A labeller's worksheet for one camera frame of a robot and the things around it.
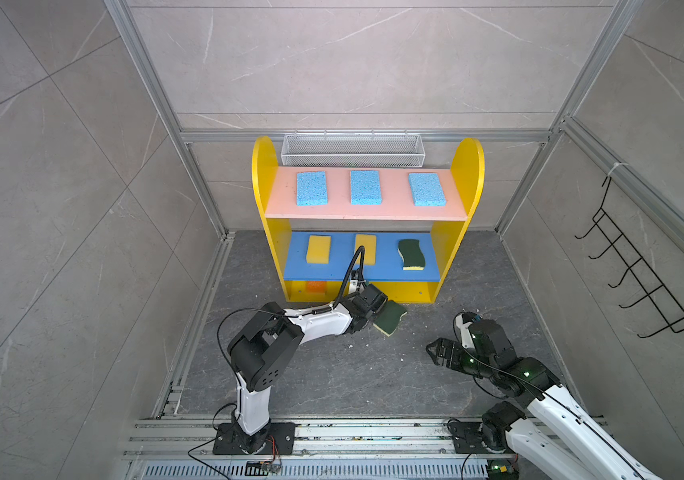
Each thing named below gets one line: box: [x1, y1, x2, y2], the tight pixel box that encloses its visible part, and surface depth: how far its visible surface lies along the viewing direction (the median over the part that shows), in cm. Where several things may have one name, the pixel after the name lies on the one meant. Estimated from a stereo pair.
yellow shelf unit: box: [252, 137, 485, 304], surface depth 77 cm
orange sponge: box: [307, 280, 327, 293], surface depth 102 cm
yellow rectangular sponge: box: [356, 234, 377, 265], surface depth 97 cm
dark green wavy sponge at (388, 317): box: [373, 300, 408, 337], surface depth 95 cm
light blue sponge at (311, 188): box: [296, 171, 329, 207], surface depth 74 cm
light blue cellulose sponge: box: [408, 172, 447, 207], surface depth 74 cm
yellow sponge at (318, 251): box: [306, 235, 331, 264], surface depth 95 cm
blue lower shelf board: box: [284, 232, 441, 281], surface depth 95 cm
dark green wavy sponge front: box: [398, 238, 426, 271], surface depth 95 cm
